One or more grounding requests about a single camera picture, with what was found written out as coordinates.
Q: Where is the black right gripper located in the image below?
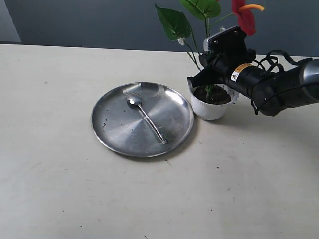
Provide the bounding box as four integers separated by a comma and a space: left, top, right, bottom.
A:
187, 49, 274, 99

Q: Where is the white plastic flower pot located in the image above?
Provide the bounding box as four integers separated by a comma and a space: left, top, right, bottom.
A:
188, 84, 239, 121

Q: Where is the artificial plant with red flowers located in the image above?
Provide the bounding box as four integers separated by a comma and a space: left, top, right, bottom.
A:
155, 0, 266, 103

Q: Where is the stainless steel spork spoon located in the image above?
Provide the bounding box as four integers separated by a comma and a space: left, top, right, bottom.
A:
126, 93, 168, 144

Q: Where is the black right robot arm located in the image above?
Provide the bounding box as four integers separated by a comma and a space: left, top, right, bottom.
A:
187, 49, 319, 116

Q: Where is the round stainless steel plate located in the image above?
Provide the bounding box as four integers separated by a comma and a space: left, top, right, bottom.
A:
91, 82, 194, 158

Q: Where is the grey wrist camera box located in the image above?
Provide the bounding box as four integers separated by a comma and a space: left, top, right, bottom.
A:
203, 26, 247, 54

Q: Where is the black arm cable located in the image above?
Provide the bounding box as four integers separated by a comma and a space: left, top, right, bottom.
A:
251, 49, 319, 115

